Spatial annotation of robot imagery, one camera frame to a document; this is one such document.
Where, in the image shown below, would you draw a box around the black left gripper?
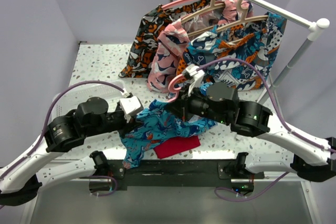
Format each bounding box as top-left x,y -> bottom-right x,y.
85,107 -> 145,138

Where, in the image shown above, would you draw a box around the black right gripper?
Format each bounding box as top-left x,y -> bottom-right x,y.
165,81 -> 229,124

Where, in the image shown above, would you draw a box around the blue shark print shorts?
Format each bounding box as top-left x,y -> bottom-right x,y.
120,100 -> 217,169

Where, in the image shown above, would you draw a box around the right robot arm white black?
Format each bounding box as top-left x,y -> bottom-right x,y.
165,83 -> 335,183

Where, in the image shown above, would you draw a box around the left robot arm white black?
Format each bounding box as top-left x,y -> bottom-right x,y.
1,96 -> 143,207

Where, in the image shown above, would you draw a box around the black orange camo shorts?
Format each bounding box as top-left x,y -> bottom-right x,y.
119,0 -> 211,78

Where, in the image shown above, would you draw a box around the beige hanger middle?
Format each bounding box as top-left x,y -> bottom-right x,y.
181,0 -> 225,24

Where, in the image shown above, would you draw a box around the beige hanger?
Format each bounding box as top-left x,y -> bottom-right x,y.
182,0 -> 267,38
181,0 -> 225,24

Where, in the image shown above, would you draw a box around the beige hanger front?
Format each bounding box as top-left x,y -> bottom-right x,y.
182,0 -> 267,38

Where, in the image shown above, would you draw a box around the red folded cloth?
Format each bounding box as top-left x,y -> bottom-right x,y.
154,136 -> 201,159

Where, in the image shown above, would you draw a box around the white plastic basket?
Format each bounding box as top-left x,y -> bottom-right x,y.
50,84 -> 123,120

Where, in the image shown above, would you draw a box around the silver clothes rack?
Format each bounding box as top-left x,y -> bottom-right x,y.
169,0 -> 330,104

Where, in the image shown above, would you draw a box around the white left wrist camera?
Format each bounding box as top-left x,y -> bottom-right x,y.
119,93 -> 143,123

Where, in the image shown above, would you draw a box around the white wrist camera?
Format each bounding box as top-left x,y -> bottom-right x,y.
119,93 -> 143,123
182,64 -> 205,97

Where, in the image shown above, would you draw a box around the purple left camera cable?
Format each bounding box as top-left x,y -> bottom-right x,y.
0,80 -> 129,183

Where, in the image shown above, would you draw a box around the purple camera cable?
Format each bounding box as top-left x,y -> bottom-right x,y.
196,58 -> 336,154
0,80 -> 129,183

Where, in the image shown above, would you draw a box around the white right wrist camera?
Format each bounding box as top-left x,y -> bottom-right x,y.
182,64 -> 205,97

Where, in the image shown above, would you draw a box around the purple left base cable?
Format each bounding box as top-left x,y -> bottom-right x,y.
78,175 -> 118,197

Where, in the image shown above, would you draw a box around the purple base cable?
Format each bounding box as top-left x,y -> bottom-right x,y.
214,173 -> 291,203
78,175 -> 118,197

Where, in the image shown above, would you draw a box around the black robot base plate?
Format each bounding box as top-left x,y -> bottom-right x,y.
93,159 -> 265,190

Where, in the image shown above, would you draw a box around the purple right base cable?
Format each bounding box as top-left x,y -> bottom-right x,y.
214,173 -> 291,203

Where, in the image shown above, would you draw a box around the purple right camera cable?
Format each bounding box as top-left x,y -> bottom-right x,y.
196,58 -> 336,154

